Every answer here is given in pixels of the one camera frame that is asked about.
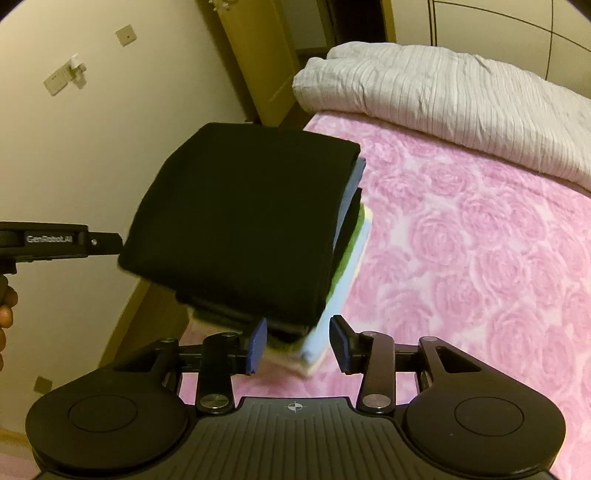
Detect pale yellow folded garment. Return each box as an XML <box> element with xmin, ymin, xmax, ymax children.
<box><xmin>188</xmin><ymin>309</ymin><xmax>326</xmax><ymax>380</ymax></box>

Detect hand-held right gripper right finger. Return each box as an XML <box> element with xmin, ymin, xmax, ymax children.
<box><xmin>329</xmin><ymin>315</ymin><xmax>485</xmax><ymax>415</ymax></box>

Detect pink floral blanket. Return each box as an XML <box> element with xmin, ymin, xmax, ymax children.
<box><xmin>178</xmin><ymin>111</ymin><xmax>591</xmax><ymax>416</ymax></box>

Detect green folded garment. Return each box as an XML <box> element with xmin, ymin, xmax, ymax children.
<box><xmin>268</xmin><ymin>208</ymin><xmax>366</xmax><ymax>354</ymax></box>

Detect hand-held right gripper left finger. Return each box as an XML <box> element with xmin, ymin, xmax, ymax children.
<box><xmin>111</xmin><ymin>318</ymin><xmax>267</xmax><ymax>415</ymax></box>

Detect black pants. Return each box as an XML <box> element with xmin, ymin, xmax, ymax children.
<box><xmin>117</xmin><ymin>122</ymin><xmax>362</xmax><ymax>329</ymax></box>

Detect white striped quilt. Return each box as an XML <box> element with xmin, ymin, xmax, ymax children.
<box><xmin>293</xmin><ymin>41</ymin><xmax>591</xmax><ymax>192</ymax></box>

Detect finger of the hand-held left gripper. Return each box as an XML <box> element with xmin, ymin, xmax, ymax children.
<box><xmin>88</xmin><ymin>233</ymin><xmax>124</xmax><ymax>256</ymax></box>

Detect wooden door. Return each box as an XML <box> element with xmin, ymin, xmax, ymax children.
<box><xmin>217</xmin><ymin>0</ymin><xmax>333</xmax><ymax>127</ymax></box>

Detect black folded garment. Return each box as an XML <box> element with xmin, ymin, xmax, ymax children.
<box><xmin>185</xmin><ymin>187</ymin><xmax>363</xmax><ymax>339</ymax></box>

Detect person's left hand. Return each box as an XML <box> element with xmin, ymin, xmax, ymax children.
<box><xmin>0</xmin><ymin>276</ymin><xmax>19</xmax><ymax>372</ymax></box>

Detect cream wardrobe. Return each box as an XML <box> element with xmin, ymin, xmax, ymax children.
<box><xmin>397</xmin><ymin>0</ymin><xmax>591</xmax><ymax>93</ymax></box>

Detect wooden bed frame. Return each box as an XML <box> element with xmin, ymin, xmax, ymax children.
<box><xmin>99</xmin><ymin>277</ymin><xmax>195</xmax><ymax>370</ymax></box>

